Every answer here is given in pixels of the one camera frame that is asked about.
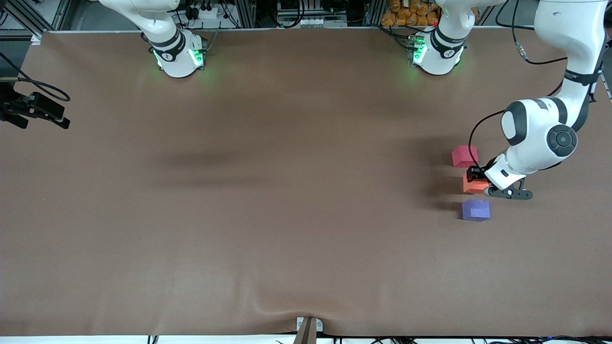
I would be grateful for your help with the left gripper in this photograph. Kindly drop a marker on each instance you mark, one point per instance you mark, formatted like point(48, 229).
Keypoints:
point(476, 173)

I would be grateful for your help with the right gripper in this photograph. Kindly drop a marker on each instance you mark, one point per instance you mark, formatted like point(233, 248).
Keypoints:
point(14, 108)

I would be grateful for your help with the orange foam block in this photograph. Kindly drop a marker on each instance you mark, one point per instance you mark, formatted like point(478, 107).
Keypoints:
point(473, 188)

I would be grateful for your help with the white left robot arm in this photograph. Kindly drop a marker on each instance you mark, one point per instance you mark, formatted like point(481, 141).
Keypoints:
point(540, 138)

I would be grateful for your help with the red foam block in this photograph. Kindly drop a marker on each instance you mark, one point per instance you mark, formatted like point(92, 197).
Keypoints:
point(463, 155)

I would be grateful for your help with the purple foam block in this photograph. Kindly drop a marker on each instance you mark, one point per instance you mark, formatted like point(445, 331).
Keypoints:
point(475, 210)

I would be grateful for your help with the pile of orange bags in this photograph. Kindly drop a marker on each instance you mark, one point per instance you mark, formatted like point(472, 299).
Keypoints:
point(411, 12)

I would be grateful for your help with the white power strip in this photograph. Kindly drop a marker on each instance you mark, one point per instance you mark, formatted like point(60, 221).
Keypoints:
point(203, 13)

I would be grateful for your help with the brown table mat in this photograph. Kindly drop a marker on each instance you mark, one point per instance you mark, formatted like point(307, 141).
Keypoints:
point(306, 248)

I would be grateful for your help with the white connector box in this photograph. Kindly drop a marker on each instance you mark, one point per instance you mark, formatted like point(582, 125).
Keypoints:
point(313, 22)

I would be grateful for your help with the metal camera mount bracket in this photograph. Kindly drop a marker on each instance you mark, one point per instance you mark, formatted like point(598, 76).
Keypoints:
point(308, 329)

